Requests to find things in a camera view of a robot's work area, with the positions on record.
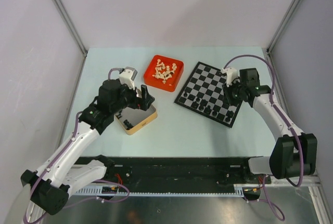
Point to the red plastic tray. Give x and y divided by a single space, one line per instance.
170 84

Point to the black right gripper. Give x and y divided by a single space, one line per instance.
226 91

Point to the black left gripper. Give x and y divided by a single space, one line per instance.
146 99

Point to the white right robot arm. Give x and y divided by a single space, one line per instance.
294 153

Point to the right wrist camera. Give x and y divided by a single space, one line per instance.
231 74

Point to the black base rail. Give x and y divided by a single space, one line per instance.
228 170

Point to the pile of white chess pieces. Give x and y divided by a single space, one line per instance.
164 71

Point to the gold metal tin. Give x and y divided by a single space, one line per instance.
138 118

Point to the pile of black chess pieces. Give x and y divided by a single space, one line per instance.
124 122

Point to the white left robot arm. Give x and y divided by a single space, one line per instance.
51 184

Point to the black and white chessboard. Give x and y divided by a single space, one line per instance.
205 82

